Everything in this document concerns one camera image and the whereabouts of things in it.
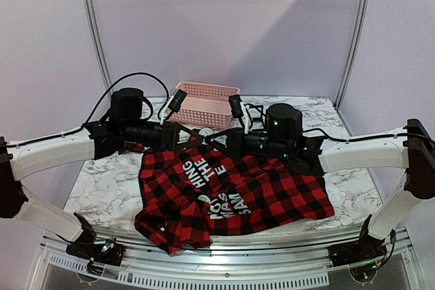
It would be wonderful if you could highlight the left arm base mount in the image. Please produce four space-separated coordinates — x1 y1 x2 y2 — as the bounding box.
66 232 126 276

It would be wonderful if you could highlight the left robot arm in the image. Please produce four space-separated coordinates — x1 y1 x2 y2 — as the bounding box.
1 88 203 259

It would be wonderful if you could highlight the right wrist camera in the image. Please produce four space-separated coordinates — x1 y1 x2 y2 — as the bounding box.
228 94 254 134

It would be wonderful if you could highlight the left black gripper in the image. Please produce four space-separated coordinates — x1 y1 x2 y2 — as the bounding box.
122 120 204 151

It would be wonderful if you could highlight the aluminium front rail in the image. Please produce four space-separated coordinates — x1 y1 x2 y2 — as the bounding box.
29 228 424 289

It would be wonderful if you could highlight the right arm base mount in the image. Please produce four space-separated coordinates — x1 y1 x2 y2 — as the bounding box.
328 230 396 283

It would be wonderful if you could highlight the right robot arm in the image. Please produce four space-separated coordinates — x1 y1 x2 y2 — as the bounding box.
205 103 434 260

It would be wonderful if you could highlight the red black plaid shirt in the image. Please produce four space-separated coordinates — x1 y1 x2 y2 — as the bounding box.
134 145 334 255

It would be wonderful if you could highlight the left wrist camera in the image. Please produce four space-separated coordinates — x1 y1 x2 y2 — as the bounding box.
158 90 187 125

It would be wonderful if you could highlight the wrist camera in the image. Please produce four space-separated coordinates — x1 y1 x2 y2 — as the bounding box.
158 90 187 125
228 94 254 134

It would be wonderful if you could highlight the pink plastic basket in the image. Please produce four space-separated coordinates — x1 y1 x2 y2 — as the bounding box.
170 81 240 130

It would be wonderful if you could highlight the black display box left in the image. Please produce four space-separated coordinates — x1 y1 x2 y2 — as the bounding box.
245 103 266 129

